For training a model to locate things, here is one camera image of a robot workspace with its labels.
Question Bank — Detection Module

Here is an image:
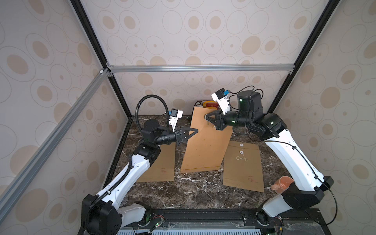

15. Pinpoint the red toaster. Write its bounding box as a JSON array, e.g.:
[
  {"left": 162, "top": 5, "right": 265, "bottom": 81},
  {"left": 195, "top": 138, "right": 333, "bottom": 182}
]
[{"left": 194, "top": 100, "right": 219, "bottom": 110}]

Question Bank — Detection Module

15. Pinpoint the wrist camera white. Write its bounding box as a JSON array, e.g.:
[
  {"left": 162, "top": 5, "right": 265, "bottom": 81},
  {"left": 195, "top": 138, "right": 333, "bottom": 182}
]
[
  {"left": 211, "top": 88, "right": 231, "bottom": 115},
  {"left": 169, "top": 108, "right": 183, "bottom": 132}
]

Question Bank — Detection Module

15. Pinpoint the yellow toast rear slot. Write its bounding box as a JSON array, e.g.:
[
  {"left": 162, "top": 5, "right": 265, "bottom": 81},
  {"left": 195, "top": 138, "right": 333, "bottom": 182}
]
[{"left": 202, "top": 100, "right": 218, "bottom": 109}]

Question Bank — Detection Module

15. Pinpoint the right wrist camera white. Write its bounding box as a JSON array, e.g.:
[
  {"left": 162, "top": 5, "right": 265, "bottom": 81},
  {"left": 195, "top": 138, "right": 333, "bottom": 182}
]
[{"left": 211, "top": 88, "right": 231, "bottom": 115}]

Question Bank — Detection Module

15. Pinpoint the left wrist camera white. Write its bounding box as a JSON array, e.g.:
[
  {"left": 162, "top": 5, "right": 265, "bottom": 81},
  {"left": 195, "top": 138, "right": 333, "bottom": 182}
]
[{"left": 169, "top": 108, "right": 183, "bottom": 132}]

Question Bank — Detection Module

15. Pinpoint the black corrugated cable hose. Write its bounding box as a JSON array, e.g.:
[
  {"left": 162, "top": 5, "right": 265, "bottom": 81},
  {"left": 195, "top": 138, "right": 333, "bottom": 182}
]
[{"left": 135, "top": 94, "right": 171, "bottom": 128}]

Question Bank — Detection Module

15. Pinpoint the diagonal aluminium rail left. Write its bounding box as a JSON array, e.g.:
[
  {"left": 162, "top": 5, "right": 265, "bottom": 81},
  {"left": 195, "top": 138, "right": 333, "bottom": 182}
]
[{"left": 1, "top": 68, "right": 110, "bottom": 223}]

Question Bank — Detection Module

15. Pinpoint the horizontal aluminium rail back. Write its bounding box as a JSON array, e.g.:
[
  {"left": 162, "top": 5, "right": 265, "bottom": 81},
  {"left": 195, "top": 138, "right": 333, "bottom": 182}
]
[{"left": 109, "top": 64, "right": 295, "bottom": 73}]

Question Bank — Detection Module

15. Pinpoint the brown file envelope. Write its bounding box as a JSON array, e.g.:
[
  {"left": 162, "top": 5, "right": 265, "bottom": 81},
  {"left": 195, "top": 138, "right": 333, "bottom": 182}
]
[
  {"left": 223, "top": 141, "right": 264, "bottom": 193},
  {"left": 180, "top": 107, "right": 233, "bottom": 173},
  {"left": 137, "top": 143, "right": 176, "bottom": 182}
]

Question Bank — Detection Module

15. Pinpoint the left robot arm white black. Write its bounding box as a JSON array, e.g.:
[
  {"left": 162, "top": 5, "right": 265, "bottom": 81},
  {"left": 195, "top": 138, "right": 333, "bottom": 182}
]
[{"left": 78, "top": 119, "right": 198, "bottom": 235}]

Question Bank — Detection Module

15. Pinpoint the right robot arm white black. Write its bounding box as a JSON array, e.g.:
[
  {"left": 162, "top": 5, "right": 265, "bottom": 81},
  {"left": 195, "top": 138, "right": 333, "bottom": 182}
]
[{"left": 205, "top": 89, "right": 334, "bottom": 226}]

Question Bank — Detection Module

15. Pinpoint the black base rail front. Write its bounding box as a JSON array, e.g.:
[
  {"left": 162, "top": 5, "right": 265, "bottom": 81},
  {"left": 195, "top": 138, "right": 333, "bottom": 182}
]
[{"left": 77, "top": 208, "right": 332, "bottom": 235}]

